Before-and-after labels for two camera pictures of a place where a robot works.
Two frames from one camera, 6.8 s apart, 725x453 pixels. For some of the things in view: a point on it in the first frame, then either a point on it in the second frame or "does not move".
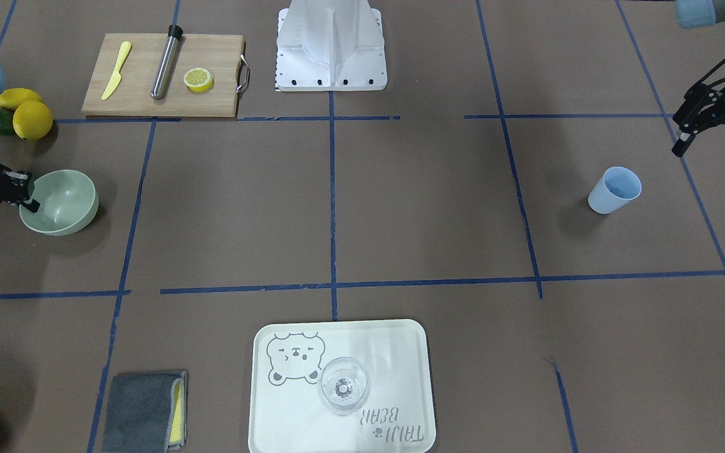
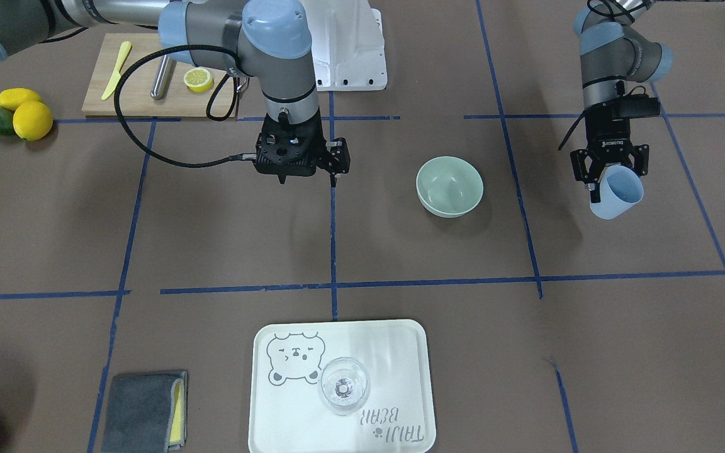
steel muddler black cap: [175, 33] does not move
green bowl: [68, 203] -> [449, 187]
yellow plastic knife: [126, 48] does not move
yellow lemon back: [12, 98] does not move
